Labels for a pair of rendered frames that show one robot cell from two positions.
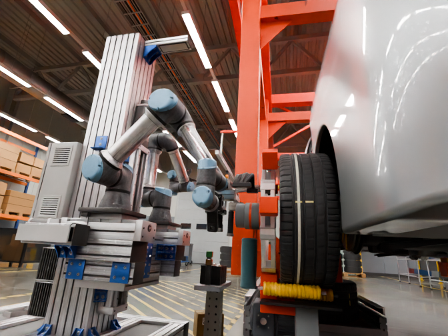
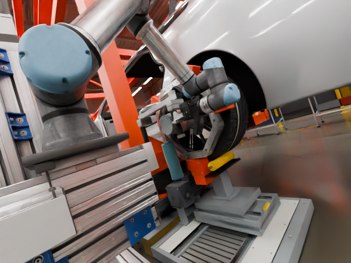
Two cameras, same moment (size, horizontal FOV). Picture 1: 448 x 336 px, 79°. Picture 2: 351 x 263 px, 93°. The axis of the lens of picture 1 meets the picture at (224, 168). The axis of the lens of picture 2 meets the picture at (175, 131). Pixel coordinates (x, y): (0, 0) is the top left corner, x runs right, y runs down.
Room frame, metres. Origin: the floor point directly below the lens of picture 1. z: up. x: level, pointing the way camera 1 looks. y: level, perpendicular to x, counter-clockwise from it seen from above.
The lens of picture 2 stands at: (0.82, 0.73, 0.77)
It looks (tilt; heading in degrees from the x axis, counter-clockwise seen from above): 2 degrees up; 307
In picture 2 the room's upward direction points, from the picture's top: 18 degrees counter-clockwise
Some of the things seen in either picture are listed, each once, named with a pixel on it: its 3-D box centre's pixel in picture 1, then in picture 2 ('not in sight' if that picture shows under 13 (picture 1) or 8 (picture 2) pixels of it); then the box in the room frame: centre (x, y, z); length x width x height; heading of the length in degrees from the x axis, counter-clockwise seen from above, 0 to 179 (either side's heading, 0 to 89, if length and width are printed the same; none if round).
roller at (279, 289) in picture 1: (291, 290); (221, 160); (1.31, -0.33, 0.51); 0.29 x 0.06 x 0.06; 78
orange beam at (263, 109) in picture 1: (259, 82); (57, 19); (2.88, -0.37, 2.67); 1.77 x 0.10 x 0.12; 168
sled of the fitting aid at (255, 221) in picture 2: not in sight; (234, 207); (1.37, -0.41, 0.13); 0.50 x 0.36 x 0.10; 168
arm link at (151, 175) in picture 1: (151, 169); not in sight; (1.87, 0.52, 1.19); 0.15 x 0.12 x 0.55; 62
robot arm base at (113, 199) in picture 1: (116, 201); (71, 131); (1.33, 0.52, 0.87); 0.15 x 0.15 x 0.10
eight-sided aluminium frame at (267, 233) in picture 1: (269, 216); (184, 120); (1.45, -0.25, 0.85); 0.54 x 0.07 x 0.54; 168
